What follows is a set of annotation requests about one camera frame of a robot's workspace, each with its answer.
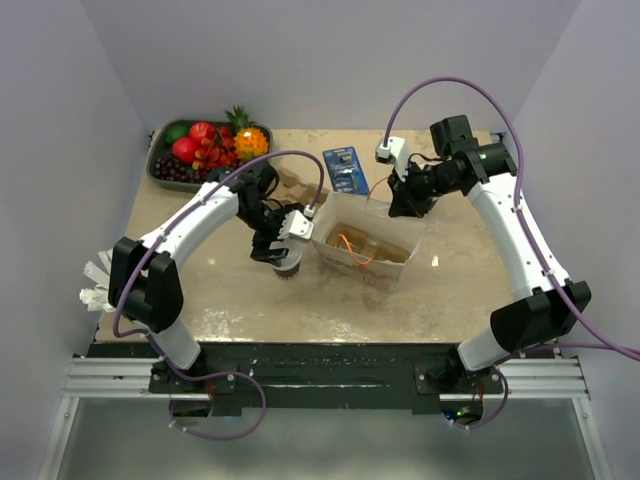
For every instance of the green apple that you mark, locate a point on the green apple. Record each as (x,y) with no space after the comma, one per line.
(175,132)

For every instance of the red apple back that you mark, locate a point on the red apple back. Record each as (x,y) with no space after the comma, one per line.
(202,133)

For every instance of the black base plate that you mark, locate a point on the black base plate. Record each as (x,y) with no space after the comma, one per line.
(317,376)

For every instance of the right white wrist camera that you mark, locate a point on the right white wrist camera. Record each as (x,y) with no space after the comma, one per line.
(394,151)

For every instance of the grey fruit tray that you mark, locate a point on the grey fruit tray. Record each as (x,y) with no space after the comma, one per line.
(159,148)

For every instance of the orange pineapple toy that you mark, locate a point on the orange pineapple toy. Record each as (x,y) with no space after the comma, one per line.
(249,140)

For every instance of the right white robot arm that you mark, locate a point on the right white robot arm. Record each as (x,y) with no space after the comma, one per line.
(543,292)

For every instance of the black paper coffee cup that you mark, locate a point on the black paper coffee cup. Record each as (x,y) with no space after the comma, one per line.
(288,266)

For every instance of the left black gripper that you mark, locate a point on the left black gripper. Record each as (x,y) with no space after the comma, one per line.
(262,245)

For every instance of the dark red grape bunch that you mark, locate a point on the dark red grape bunch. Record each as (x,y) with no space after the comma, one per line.
(168,168)

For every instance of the aluminium frame rail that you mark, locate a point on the aluminium frame rail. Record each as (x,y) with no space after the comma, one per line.
(528,379)

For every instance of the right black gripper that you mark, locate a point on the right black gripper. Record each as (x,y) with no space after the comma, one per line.
(405,203)

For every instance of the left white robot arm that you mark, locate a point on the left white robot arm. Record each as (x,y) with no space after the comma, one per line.
(144,284)

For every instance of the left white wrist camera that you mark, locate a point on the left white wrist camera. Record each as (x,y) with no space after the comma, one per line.
(297,227)

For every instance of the red cherries bunch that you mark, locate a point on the red cherries bunch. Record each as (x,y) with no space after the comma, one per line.
(220,152)

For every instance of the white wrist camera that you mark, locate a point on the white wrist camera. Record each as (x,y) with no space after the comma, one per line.
(297,227)
(394,151)

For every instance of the red apple front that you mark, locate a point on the red apple front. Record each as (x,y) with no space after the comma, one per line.
(185,149)

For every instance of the red apple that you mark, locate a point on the red apple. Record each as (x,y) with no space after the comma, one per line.
(202,133)
(185,149)

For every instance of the blue blister pack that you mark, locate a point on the blue blister pack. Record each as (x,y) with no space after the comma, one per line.
(345,171)

